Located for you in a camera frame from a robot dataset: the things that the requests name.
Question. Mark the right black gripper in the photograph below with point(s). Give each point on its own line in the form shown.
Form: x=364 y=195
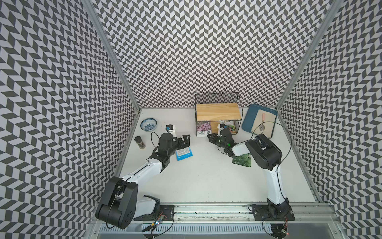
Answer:
x=212 y=140

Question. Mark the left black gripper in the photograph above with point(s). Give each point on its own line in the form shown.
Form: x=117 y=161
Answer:
x=186 y=142

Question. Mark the purple flower seed bag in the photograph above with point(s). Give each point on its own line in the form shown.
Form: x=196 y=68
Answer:
x=203 y=128

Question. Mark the green white seed bag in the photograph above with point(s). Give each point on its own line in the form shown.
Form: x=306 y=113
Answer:
x=182 y=154

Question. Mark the colourful flower seed bag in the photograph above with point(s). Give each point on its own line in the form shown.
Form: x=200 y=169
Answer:
x=230 y=124

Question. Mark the green lotus seed bag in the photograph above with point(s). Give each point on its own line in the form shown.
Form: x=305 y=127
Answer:
x=243 y=160

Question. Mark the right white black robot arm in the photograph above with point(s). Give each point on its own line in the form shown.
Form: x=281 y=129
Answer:
x=269 y=158

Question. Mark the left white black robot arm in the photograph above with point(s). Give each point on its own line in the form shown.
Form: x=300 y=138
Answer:
x=120 y=203

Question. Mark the blue patterned ceramic bowl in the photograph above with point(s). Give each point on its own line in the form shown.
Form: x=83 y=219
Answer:
x=148 y=124

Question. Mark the teal plastic tray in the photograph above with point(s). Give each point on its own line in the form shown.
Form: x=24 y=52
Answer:
x=250 y=116

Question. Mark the small dark spice jar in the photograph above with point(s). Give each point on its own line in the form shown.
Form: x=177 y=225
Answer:
x=140 y=142

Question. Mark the beige folded cloth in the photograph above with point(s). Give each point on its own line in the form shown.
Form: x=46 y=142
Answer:
x=269 y=123

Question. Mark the left base wiring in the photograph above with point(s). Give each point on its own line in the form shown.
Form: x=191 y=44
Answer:
x=155 y=225

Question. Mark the base wiring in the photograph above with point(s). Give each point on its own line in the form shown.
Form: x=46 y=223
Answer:
x=276 y=228
x=155 y=225

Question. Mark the right base wiring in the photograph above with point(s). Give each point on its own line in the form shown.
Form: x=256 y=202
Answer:
x=276 y=228

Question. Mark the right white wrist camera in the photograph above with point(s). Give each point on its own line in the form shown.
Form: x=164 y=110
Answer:
x=222 y=126

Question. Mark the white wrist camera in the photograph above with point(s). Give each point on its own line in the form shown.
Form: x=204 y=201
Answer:
x=170 y=128
x=222 y=126

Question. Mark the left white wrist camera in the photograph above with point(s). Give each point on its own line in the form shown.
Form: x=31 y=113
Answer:
x=170 y=128

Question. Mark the black wire wooden shelf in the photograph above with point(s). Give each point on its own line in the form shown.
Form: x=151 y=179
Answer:
x=215 y=107

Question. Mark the pink handled metal spoon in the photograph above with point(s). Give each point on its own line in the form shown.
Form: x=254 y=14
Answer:
x=262 y=127

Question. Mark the aluminium front rail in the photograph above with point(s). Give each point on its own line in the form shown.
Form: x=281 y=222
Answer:
x=304 y=212

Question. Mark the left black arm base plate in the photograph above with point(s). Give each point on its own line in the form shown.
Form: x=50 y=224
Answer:
x=164 y=211

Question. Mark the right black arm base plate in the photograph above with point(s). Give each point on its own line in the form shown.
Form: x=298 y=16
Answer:
x=261 y=212

